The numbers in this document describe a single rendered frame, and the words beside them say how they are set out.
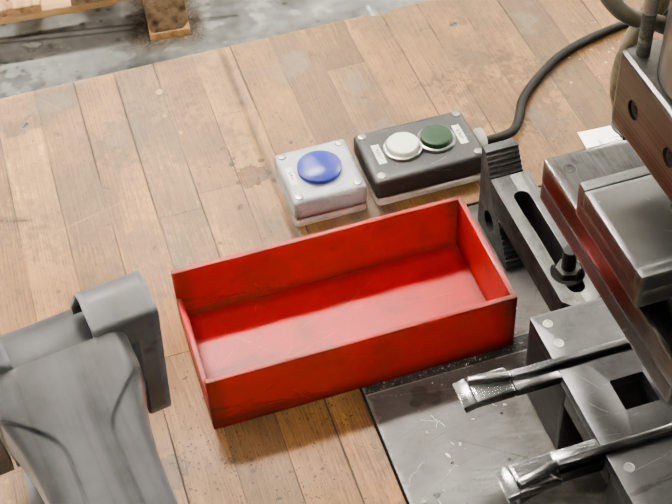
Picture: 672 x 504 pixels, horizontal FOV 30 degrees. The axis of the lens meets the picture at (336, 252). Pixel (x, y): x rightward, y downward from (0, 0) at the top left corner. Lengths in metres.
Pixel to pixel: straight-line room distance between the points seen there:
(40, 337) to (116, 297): 0.08
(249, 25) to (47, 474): 2.37
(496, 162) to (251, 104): 0.29
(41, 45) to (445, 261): 1.91
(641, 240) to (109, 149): 0.63
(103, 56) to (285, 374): 1.92
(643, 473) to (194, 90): 0.62
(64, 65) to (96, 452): 2.33
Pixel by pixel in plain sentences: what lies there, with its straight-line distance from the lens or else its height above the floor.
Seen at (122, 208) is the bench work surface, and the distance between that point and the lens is 1.16.
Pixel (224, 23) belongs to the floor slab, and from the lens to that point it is 2.85.
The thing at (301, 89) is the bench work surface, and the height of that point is 0.90.
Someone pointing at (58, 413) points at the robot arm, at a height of 1.29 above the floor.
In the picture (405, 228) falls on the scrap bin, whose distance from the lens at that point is 1.05.
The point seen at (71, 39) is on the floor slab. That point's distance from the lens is 2.88.
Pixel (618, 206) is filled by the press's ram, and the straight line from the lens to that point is 0.74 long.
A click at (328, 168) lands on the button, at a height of 0.94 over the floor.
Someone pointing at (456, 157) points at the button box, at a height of 0.93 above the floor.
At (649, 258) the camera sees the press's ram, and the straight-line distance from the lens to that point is 0.72.
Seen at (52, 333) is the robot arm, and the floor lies 1.25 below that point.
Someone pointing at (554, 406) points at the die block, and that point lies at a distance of 0.94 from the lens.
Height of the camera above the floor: 1.70
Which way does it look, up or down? 47 degrees down
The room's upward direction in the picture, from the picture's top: 4 degrees counter-clockwise
